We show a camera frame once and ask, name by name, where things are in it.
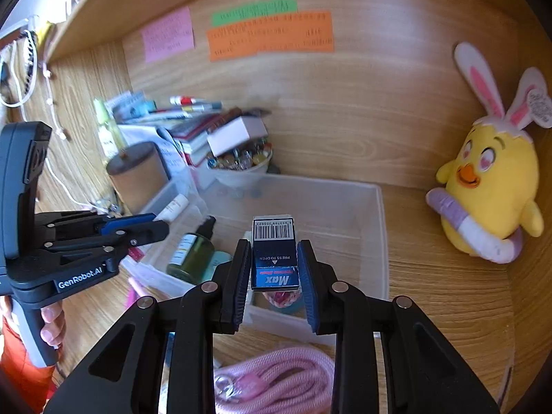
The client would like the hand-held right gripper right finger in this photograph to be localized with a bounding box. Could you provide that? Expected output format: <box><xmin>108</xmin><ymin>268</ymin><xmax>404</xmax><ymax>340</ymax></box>
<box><xmin>297</xmin><ymin>238</ymin><xmax>501</xmax><ymax>414</ymax></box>

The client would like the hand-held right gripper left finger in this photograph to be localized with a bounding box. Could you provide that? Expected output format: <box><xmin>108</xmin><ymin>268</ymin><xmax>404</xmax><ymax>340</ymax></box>
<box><xmin>43</xmin><ymin>238</ymin><xmax>253</xmax><ymax>414</ymax></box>

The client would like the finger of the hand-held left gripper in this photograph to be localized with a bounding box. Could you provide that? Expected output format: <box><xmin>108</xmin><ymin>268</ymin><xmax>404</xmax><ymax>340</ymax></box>
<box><xmin>43</xmin><ymin>220</ymin><xmax>170</xmax><ymax>264</ymax></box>
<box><xmin>37</xmin><ymin>211</ymin><xmax>158</xmax><ymax>236</ymax></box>

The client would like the small white bottle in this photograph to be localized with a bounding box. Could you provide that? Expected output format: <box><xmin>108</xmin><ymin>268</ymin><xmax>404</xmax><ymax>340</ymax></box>
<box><xmin>153</xmin><ymin>194</ymin><xmax>190</xmax><ymax>223</ymax></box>

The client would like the blue staple box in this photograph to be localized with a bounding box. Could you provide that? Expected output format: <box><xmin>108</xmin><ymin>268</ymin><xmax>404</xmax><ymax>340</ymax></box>
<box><xmin>251</xmin><ymin>214</ymin><xmax>301</xmax><ymax>292</ymax></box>

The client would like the dark green glass bottle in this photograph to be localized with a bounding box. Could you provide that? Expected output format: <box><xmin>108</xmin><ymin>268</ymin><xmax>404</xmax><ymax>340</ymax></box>
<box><xmin>166</xmin><ymin>216</ymin><xmax>216</xmax><ymax>285</ymax></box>

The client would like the clear plastic storage box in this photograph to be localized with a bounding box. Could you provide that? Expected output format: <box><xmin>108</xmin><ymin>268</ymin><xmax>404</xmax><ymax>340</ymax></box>
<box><xmin>129</xmin><ymin>172</ymin><xmax>391</xmax><ymax>348</ymax></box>

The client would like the person's left hand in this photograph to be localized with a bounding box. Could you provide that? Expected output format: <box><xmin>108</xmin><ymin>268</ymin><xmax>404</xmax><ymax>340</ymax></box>
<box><xmin>40</xmin><ymin>301</ymin><xmax>67</xmax><ymax>348</ymax></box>

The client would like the brown lidded ceramic mug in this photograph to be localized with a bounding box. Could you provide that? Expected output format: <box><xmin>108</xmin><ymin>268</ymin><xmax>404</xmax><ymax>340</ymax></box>
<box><xmin>106</xmin><ymin>141</ymin><xmax>171</xmax><ymax>216</ymax></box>

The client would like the yellow-green spray bottle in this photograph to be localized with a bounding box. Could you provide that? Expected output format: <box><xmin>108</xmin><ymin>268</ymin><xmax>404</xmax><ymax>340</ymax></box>
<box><xmin>92</xmin><ymin>97</ymin><xmax>126</xmax><ymax>165</ymax></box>

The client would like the stack of books and papers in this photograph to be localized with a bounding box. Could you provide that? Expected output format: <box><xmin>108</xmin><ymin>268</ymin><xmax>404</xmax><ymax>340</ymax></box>
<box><xmin>106</xmin><ymin>90</ymin><xmax>272</xmax><ymax>169</ymax></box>

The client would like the white bowl of beads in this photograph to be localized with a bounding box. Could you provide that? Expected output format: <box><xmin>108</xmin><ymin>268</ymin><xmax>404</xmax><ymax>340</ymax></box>
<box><xmin>206</xmin><ymin>138</ymin><xmax>273</xmax><ymax>188</ymax></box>

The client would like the small white cardboard box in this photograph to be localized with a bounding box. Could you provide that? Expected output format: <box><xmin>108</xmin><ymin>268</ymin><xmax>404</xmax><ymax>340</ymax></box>
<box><xmin>207</xmin><ymin>116</ymin><xmax>269</xmax><ymax>157</ymax></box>

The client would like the pink paper note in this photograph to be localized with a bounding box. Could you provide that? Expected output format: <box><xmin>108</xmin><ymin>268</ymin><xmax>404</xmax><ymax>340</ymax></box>
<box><xmin>142</xmin><ymin>6</ymin><xmax>195</xmax><ymax>63</ymax></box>

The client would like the yellow chick plush toy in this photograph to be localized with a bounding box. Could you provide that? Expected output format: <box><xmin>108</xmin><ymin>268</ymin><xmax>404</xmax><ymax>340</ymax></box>
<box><xmin>426</xmin><ymin>42</ymin><xmax>552</xmax><ymax>265</ymax></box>

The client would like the orange paper note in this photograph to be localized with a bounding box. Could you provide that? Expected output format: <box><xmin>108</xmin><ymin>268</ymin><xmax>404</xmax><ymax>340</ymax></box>
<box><xmin>206</xmin><ymin>11</ymin><xmax>336</xmax><ymax>62</ymax></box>

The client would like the green paper note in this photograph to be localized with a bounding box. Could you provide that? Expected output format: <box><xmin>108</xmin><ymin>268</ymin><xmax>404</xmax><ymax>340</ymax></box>
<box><xmin>210</xmin><ymin>0</ymin><xmax>299</xmax><ymax>27</ymax></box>

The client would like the white charging cable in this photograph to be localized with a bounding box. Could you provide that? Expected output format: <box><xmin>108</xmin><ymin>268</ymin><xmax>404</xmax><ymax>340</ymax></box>
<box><xmin>0</xmin><ymin>15</ymin><xmax>102</xmax><ymax>214</ymax></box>

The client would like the pink lanyard cord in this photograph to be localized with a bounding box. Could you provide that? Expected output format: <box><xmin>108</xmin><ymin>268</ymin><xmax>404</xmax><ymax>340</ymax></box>
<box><xmin>213</xmin><ymin>345</ymin><xmax>337</xmax><ymax>414</ymax></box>

